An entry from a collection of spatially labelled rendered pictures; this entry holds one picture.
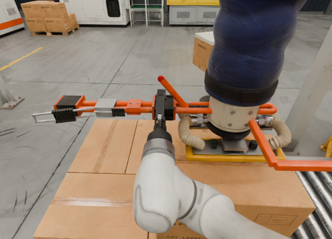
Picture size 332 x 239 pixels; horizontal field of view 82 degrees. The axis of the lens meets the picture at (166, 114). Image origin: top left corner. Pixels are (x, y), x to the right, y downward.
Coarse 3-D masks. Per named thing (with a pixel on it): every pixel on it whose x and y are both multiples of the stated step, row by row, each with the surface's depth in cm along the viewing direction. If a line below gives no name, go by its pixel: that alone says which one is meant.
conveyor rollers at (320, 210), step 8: (312, 176) 127; (328, 176) 127; (304, 184) 122; (320, 184) 122; (328, 184) 125; (312, 192) 118; (320, 192) 120; (328, 192) 118; (312, 200) 114; (328, 200) 114; (320, 208) 110; (312, 216) 106; (320, 216) 108; (328, 216) 106; (312, 224) 103; (328, 224) 103; (296, 232) 101; (304, 232) 99; (312, 232) 102; (320, 232) 99; (328, 232) 102
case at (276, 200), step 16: (176, 144) 96; (176, 160) 87; (192, 176) 81; (208, 176) 81; (224, 176) 81; (240, 176) 81; (256, 176) 81; (272, 176) 81; (288, 176) 81; (224, 192) 75; (240, 192) 75; (256, 192) 75; (272, 192) 75; (288, 192) 75; (304, 192) 75; (240, 208) 73; (256, 208) 72; (272, 208) 72; (288, 208) 71; (304, 208) 70; (176, 224) 83; (272, 224) 79; (288, 224) 78
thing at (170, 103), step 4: (156, 96) 73; (168, 96) 73; (168, 100) 71; (172, 100) 71; (152, 104) 67; (168, 104) 69; (172, 104) 69; (152, 108) 66; (168, 108) 65; (172, 108) 65; (152, 112) 67; (168, 112) 66; (172, 112) 66; (152, 116) 68; (164, 116) 67; (168, 116) 67; (172, 116) 67
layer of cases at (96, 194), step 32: (96, 128) 167; (128, 128) 167; (96, 160) 138; (128, 160) 138; (64, 192) 118; (96, 192) 118; (128, 192) 118; (64, 224) 103; (96, 224) 103; (128, 224) 103
